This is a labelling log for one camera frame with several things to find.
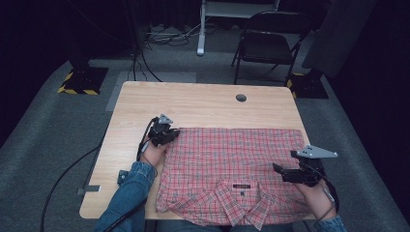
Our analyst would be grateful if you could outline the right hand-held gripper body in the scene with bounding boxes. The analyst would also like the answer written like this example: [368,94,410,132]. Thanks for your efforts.
[284,144,338,189]

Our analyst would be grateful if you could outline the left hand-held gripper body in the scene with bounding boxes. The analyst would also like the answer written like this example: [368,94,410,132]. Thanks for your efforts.
[147,113,175,148]

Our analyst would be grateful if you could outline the red plaid short-sleeved shirt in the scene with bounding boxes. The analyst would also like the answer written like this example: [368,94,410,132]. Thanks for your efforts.
[156,127,311,231]

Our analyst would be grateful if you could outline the person's left hand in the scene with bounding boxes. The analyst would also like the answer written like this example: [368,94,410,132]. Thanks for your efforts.
[139,138,170,168]

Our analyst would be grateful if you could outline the person's right hand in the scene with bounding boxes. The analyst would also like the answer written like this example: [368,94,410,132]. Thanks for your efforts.
[293,180,337,221]

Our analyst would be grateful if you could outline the black yellow-striped stand base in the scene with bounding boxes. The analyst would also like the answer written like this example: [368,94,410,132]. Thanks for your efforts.
[285,72,330,100]
[57,66,110,97]

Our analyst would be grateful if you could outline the person's denim-clad legs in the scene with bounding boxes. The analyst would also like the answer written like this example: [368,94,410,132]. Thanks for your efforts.
[156,219,295,232]

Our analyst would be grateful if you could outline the white metal stand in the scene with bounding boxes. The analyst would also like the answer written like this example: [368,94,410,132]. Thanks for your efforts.
[196,0,280,57]

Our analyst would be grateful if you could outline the black stand pole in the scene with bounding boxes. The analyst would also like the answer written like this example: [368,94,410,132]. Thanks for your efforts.
[121,0,148,57]

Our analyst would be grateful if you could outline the black folding chair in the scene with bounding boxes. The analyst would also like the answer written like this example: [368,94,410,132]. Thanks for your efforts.
[231,11,312,86]

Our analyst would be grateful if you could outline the dark grey panel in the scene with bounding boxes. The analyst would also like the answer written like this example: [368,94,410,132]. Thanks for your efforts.
[302,0,379,79]

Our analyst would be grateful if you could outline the left hand-held gripper black cable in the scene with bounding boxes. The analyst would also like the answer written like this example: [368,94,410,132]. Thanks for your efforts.
[102,116,161,232]

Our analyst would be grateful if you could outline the hand-held gripper black cable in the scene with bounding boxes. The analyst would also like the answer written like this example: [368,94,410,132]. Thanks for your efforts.
[102,116,161,232]
[317,167,340,223]

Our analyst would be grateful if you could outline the right hand-held gripper black cable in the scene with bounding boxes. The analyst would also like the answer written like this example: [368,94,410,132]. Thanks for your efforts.
[317,167,340,223]

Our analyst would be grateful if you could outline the grey table bracket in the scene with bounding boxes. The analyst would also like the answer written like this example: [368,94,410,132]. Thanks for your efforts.
[76,185,102,196]

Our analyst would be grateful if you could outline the bundle of floor cables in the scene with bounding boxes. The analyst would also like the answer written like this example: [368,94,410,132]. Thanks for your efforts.
[143,22,207,47]

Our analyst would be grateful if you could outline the thick black floor cable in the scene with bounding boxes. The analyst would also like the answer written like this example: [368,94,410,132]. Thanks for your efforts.
[40,144,103,232]

